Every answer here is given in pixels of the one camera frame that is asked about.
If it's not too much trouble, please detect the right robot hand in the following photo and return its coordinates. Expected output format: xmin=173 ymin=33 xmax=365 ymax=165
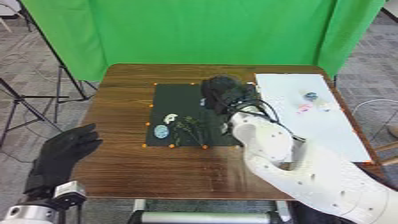
xmin=200 ymin=75 xmax=264 ymax=116

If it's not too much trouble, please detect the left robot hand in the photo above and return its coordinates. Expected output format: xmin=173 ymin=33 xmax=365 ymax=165
xmin=24 ymin=123 xmax=106 ymax=201

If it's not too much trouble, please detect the pink flower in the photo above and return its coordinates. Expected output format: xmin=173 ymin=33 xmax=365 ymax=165
xmin=296 ymin=103 xmax=315 ymax=114

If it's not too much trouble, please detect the dark mat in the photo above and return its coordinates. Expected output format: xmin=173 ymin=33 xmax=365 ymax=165
xmin=143 ymin=83 xmax=244 ymax=148

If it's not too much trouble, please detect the bunch of green sprigs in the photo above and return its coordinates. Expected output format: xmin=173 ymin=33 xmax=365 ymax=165
xmin=173 ymin=115 xmax=209 ymax=148

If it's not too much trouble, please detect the pale blue flower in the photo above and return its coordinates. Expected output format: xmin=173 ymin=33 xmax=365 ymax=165
xmin=154 ymin=124 xmax=171 ymax=139

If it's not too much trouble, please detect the black tripod stand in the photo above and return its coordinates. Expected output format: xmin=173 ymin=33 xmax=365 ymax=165
xmin=0 ymin=77 xmax=72 ymax=148

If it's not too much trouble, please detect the white sheet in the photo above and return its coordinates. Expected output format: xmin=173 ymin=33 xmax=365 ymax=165
xmin=255 ymin=73 xmax=374 ymax=164

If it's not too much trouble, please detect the black backdrop stand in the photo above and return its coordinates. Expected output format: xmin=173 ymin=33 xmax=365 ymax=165
xmin=17 ymin=0 xmax=100 ymax=124

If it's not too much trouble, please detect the pale grey bar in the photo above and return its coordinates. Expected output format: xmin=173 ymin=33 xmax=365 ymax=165
xmin=138 ymin=209 xmax=282 ymax=224

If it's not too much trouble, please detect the black cable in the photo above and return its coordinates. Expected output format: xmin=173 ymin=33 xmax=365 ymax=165
xmin=223 ymin=99 xmax=308 ymax=144

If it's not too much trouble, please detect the white floor cable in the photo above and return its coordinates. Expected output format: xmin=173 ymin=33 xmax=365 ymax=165
xmin=351 ymin=97 xmax=398 ymax=143

